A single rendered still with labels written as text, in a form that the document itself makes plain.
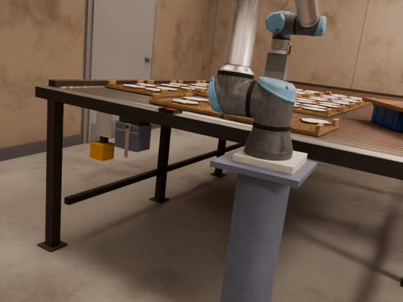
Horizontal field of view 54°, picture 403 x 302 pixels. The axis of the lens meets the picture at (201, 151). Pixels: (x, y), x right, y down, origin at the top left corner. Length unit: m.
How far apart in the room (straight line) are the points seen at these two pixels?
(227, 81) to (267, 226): 0.46
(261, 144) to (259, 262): 0.38
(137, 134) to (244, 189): 0.73
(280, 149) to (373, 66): 5.32
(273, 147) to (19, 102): 3.28
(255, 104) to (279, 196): 0.29
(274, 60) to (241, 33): 0.50
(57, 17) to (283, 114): 3.51
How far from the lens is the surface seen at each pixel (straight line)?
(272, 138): 1.18
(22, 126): 4.24
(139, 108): 1.79
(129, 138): 1.83
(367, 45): 6.48
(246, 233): 1.26
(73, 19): 4.58
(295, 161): 1.21
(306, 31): 1.58
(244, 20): 1.24
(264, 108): 1.18
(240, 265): 1.31
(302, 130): 1.57
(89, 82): 2.47
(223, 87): 1.22
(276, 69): 1.71
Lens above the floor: 1.18
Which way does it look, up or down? 14 degrees down
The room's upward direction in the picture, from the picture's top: 6 degrees clockwise
